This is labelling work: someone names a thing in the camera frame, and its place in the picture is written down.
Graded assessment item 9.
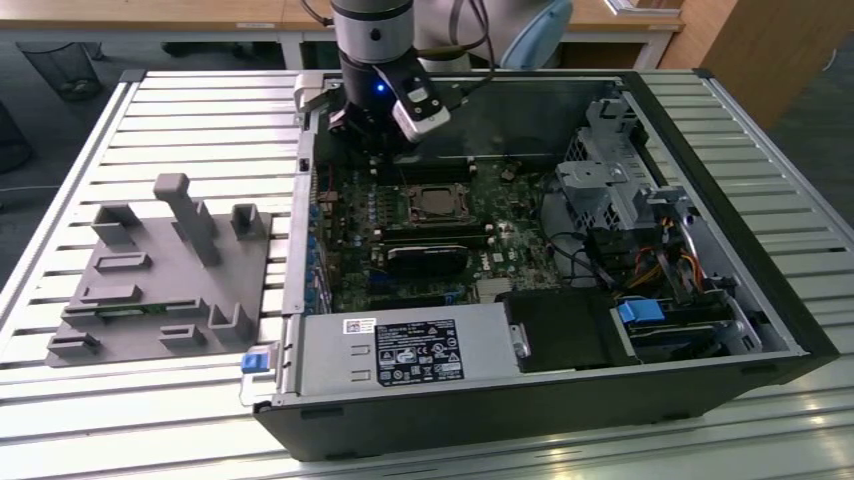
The grey parts rack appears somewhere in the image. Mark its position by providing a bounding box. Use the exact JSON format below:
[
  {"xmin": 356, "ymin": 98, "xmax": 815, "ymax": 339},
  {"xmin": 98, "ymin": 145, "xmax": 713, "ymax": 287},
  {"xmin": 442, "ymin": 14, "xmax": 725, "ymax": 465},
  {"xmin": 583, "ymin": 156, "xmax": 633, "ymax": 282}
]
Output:
[{"xmin": 42, "ymin": 172, "xmax": 274, "ymax": 369}]

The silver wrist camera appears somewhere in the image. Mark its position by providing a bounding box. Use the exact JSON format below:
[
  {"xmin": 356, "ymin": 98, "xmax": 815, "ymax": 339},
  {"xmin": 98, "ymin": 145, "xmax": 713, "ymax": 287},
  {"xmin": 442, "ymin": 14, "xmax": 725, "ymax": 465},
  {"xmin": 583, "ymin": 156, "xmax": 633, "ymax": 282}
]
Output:
[{"xmin": 390, "ymin": 87, "xmax": 452, "ymax": 145}]

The grey metal disk bay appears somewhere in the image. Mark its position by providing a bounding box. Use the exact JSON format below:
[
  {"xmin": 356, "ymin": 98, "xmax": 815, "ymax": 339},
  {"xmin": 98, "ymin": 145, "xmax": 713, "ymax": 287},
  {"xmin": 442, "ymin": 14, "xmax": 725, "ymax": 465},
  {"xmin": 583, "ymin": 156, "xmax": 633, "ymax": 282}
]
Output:
[{"xmin": 551, "ymin": 97, "xmax": 703, "ymax": 237}]

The silver chipset heatsink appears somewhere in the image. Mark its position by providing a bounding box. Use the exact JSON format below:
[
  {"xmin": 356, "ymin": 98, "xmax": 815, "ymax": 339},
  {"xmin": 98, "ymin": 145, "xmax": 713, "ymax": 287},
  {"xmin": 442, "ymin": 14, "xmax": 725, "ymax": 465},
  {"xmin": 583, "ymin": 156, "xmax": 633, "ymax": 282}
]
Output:
[{"xmin": 473, "ymin": 278, "xmax": 513, "ymax": 302}]

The black drive cable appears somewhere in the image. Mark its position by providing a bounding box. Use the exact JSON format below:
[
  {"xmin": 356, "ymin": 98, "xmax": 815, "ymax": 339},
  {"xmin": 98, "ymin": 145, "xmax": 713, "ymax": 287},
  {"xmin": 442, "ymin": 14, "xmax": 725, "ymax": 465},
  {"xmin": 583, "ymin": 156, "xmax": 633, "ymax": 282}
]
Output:
[{"xmin": 537, "ymin": 232, "xmax": 605, "ymax": 291}]

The green RAM stick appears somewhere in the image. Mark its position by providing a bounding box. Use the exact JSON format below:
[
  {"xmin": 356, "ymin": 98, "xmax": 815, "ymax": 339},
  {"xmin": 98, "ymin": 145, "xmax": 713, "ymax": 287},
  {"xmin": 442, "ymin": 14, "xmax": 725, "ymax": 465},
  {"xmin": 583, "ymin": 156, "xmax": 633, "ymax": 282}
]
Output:
[{"xmin": 95, "ymin": 304, "xmax": 172, "ymax": 317}]

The black open PC case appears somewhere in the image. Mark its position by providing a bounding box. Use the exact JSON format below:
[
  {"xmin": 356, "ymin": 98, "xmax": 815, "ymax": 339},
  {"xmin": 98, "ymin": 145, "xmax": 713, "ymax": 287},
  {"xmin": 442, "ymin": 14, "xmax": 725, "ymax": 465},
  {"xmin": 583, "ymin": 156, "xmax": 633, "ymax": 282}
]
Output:
[{"xmin": 249, "ymin": 68, "xmax": 840, "ymax": 464}]

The black mesh waste bin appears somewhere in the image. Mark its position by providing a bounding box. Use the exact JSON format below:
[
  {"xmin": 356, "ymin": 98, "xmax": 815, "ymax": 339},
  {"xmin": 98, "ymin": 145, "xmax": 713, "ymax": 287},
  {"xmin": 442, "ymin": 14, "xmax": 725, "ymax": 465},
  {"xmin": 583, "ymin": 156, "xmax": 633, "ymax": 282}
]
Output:
[{"xmin": 15, "ymin": 40, "xmax": 106, "ymax": 104}]

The green motherboard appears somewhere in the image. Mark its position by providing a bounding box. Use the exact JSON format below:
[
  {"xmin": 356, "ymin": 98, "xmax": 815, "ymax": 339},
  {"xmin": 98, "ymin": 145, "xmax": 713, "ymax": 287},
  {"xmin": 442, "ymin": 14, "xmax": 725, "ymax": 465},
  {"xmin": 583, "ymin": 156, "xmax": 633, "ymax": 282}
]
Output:
[{"xmin": 309, "ymin": 154, "xmax": 581, "ymax": 314}]

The blue disk carrier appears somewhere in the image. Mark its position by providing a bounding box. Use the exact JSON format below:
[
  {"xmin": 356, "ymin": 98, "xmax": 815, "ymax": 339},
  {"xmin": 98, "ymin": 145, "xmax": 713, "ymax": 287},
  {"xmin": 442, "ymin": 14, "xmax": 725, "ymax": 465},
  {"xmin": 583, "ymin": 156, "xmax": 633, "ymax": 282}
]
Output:
[{"xmin": 616, "ymin": 298, "xmax": 732, "ymax": 357}]

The wooden desk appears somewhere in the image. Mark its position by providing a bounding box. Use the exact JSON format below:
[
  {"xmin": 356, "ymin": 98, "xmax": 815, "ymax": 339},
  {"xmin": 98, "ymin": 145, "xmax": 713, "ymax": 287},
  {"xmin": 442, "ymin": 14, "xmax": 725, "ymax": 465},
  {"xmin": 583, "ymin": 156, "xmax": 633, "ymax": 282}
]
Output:
[{"xmin": 0, "ymin": 0, "xmax": 685, "ymax": 71}]

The yellow and orange wire bundle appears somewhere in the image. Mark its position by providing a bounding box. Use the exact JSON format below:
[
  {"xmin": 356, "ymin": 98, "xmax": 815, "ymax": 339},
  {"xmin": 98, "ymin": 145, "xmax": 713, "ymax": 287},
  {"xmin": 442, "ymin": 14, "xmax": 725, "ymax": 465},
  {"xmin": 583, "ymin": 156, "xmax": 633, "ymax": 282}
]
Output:
[{"xmin": 632, "ymin": 247, "xmax": 709, "ymax": 294}]

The wooden cabinet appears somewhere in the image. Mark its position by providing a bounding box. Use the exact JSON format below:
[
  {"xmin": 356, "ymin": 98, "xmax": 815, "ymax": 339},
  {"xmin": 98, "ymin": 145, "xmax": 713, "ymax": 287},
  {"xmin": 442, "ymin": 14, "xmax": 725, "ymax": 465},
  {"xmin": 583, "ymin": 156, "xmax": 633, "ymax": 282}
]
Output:
[{"xmin": 656, "ymin": 0, "xmax": 854, "ymax": 132}]

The graphics card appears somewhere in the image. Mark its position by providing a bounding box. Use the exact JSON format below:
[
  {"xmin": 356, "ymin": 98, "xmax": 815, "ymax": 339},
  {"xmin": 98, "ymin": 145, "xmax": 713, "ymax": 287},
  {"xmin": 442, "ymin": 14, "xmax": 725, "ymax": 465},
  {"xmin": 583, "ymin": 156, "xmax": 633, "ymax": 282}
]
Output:
[{"xmin": 382, "ymin": 242, "xmax": 469, "ymax": 279}]

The silver power supply unit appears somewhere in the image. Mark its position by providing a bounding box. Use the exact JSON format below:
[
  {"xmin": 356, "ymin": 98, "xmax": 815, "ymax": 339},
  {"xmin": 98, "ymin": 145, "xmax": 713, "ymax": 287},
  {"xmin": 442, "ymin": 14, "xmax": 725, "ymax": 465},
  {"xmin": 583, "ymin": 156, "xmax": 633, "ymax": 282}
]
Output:
[{"xmin": 290, "ymin": 302, "xmax": 534, "ymax": 397}]

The black plastic fan shroud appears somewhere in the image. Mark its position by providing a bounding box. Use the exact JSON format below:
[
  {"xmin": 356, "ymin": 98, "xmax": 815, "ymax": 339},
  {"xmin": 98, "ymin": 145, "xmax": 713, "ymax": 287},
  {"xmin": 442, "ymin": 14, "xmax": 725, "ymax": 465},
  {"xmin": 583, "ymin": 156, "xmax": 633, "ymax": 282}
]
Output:
[{"xmin": 500, "ymin": 288, "xmax": 640, "ymax": 375}]

